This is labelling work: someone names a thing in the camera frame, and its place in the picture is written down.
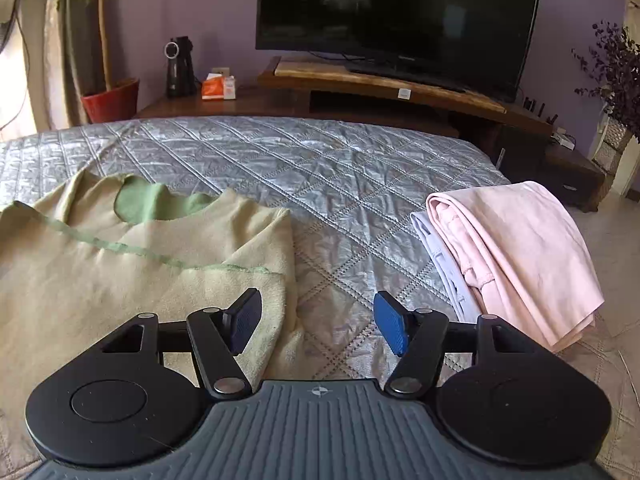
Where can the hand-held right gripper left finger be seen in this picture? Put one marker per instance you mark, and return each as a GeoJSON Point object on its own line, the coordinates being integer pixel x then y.
{"type": "Point", "coordinates": [245, 320]}

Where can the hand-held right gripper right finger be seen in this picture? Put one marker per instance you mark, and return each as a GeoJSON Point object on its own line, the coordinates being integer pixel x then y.
{"type": "Point", "coordinates": [395, 325]}

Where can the beige sweatshirt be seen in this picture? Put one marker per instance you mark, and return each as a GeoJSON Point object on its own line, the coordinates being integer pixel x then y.
{"type": "Point", "coordinates": [125, 300]}

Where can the lavender folded garment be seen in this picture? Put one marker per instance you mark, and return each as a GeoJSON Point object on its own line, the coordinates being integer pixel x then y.
{"type": "Point", "coordinates": [442, 255]}

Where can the pink folded garment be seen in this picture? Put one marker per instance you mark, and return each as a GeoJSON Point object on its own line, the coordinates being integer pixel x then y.
{"type": "Point", "coordinates": [525, 250]}

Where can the grey quilted bed cover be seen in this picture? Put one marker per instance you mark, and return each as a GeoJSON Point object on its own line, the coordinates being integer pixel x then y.
{"type": "Point", "coordinates": [325, 170]}

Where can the dark wooden low cabinet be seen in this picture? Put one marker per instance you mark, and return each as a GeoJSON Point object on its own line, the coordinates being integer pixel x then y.
{"type": "Point", "coordinates": [240, 105]}

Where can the orange tissue pack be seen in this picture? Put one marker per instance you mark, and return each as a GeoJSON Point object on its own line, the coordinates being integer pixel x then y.
{"type": "Point", "coordinates": [215, 89]}

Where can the wooden television riser shelf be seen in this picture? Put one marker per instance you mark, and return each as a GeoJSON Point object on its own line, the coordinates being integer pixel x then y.
{"type": "Point", "coordinates": [350, 80]}

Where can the red plant pot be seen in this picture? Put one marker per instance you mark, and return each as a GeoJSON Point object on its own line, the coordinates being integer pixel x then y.
{"type": "Point", "coordinates": [112, 102]}

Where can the black humidifier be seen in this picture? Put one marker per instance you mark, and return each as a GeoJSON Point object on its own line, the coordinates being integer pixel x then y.
{"type": "Point", "coordinates": [179, 70]}

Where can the small dark bottles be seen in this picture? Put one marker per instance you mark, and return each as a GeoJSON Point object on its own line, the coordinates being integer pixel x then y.
{"type": "Point", "coordinates": [540, 110]}

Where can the pale woven vase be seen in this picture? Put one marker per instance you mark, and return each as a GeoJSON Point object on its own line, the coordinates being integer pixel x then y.
{"type": "Point", "coordinates": [615, 145]}

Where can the black flat television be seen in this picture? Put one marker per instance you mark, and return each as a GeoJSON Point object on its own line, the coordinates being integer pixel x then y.
{"type": "Point", "coordinates": [400, 15]}

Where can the beige curtain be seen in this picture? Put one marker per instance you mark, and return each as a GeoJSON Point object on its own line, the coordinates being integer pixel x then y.
{"type": "Point", "coordinates": [55, 60]}

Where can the green potted tree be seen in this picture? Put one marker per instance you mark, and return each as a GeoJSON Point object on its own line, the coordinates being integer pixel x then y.
{"type": "Point", "coordinates": [102, 20]}

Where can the dried purple flower bunch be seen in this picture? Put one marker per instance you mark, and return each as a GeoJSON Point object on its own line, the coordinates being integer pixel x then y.
{"type": "Point", "coordinates": [617, 70]}

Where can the black standing fan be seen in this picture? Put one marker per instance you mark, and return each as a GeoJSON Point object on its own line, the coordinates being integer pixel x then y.
{"type": "Point", "coordinates": [9, 10]}

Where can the white wall socket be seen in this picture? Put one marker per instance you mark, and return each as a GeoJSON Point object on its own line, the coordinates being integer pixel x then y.
{"type": "Point", "coordinates": [221, 71]}

